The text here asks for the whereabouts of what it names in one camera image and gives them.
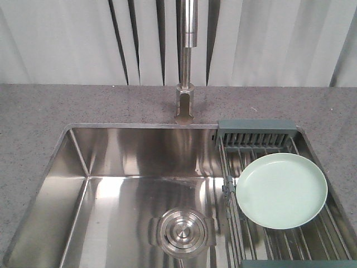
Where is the teal metal drying rack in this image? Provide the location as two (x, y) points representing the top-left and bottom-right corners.
(215, 119), (356, 267)

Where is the stainless steel faucet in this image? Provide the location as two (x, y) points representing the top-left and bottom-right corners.
(175, 0), (198, 126)

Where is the stainless steel sink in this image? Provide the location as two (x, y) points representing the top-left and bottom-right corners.
(2, 123), (357, 268)

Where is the white pleated curtain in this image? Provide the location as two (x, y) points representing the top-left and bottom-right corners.
(1, 1), (356, 87)

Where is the light green round plate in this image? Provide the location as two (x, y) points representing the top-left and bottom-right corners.
(236, 153), (328, 229)

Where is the round steel sink drain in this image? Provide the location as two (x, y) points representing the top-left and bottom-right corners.
(148, 207), (216, 259)

